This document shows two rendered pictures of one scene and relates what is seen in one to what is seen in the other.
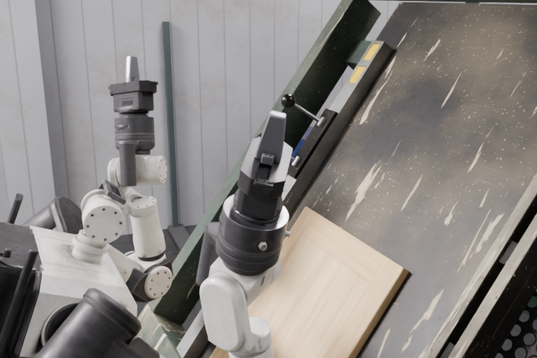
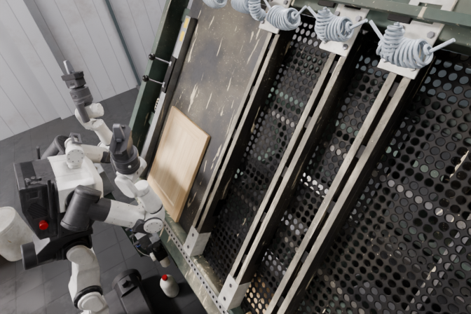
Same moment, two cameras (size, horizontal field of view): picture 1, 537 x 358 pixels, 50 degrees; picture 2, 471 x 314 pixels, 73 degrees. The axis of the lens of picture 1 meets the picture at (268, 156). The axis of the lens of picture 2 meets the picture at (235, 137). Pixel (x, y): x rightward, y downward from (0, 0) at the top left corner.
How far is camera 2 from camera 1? 55 cm
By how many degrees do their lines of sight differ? 23
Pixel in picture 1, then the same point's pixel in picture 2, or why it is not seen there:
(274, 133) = (117, 132)
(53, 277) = (62, 183)
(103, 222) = (74, 155)
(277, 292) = (167, 146)
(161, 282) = not seen: hidden behind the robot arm
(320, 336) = (184, 164)
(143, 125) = (83, 93)
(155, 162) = (95, 108)
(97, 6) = not seen: outside the picture
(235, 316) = (129, 188)
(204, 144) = (141, 38)
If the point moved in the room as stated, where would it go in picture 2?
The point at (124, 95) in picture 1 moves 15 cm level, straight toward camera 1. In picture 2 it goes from (69, 80) to (69, 94)
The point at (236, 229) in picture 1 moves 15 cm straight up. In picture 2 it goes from (118, 164) to (99, 130)
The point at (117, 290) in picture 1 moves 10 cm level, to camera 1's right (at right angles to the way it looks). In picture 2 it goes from (90, 179) to (114, 173)
